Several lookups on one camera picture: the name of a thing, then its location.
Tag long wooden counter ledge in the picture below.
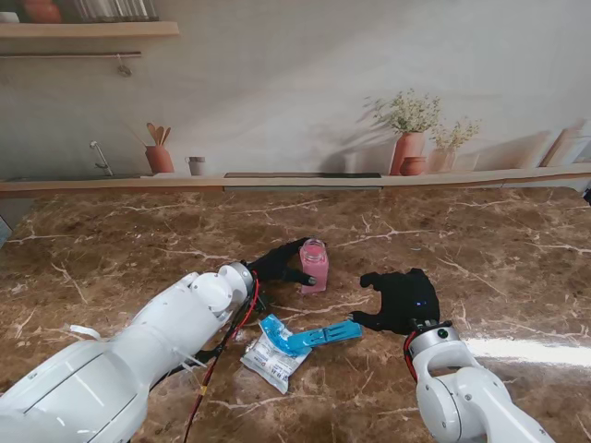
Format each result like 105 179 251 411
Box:
0 163 591 199

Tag red black right arm cables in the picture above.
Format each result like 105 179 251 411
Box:
404 336 419 382

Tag white blue salt bag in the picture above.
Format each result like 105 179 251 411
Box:
239 325 313 395

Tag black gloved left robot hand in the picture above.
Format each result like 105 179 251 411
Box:
247 237 320 285

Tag wooden wall shelf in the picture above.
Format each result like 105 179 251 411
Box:
0 21 180 39

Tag glass jars on shelf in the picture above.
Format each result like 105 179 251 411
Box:
76 0 158 23

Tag pale vase with flowers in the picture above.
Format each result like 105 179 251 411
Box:
428 117 481 174

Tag leaning wooden cutting boards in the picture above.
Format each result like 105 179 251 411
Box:
539 120 591 168

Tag red black left arm cables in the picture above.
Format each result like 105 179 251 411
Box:
182 276 264 443

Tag red black arm cables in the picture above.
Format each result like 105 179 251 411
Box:
182 276 264 443
404 336 419 382

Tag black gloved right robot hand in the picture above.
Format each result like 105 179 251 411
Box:
348 268 440 336

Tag round terracotta jar on shelf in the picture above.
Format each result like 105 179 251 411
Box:
20 0 62 24

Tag clear bottle with pink seasoning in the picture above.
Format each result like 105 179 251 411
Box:
298 237 330 295

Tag small round terracotta pot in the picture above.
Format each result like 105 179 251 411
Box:
399 156 428 177

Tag blue plastic bag clip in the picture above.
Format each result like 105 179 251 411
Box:
258 313 365 357

